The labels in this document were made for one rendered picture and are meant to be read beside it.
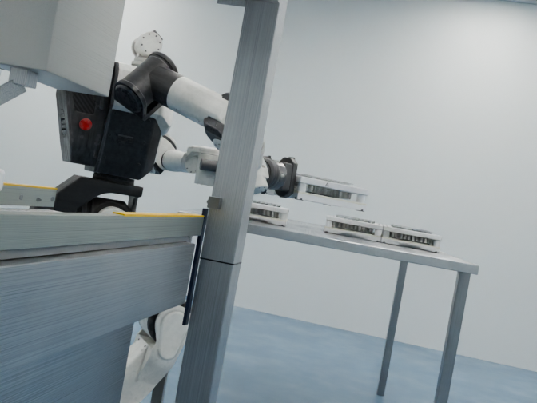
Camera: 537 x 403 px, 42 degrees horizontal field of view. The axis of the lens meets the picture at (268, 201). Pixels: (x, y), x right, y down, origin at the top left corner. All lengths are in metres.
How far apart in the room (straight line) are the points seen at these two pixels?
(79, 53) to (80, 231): 0.46
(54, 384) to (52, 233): 0.25
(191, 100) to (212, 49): 4.63
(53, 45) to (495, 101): 5.13
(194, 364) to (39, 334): 0.53
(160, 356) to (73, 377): 1.13
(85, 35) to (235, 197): 0.35
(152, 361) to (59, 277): 1.35
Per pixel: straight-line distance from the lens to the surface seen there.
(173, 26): 6.50
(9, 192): 1.14
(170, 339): 2.04
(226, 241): 1.17
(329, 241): 2.50
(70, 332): 0.78
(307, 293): 5.97
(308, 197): 2.10
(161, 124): 1.94
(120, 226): 0.84
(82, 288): 0.78
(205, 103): 1.69
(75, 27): 1.13
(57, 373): 0.88
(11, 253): 0.67
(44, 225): 0.67
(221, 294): 1.18
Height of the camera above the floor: 1.00
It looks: level
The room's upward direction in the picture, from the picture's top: 10 degrees clockwise
